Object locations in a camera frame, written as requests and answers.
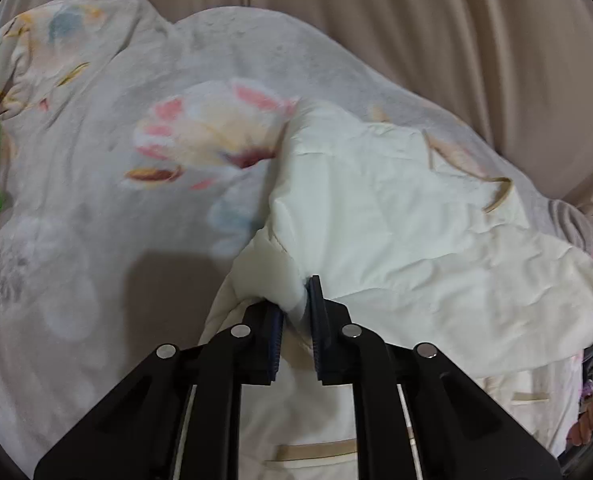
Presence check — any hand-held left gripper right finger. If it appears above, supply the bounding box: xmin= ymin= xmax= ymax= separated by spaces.
xmin=304 ymin=275 xmax=563 ymax=480

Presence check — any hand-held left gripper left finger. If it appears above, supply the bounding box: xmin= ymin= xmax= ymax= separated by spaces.
xmin=33 ymin=301 xmax=284 ymax=480

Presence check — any cream quilted comforter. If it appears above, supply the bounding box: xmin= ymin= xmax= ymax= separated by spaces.
xmin=196 ymin=100 xmax=593 ymax=480

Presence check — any person's right hand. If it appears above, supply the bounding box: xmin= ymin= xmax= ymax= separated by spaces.
xmin=567 ymin=400 xmax=593 ymax=453

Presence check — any floral print fleece blanket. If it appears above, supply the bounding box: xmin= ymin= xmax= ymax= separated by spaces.
xmin=0 ymin=0 xmax=593 ymax=478

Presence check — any beige curtain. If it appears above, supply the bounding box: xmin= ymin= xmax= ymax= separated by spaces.
xmin=87 ymin=0 xmax=593 ymax=218

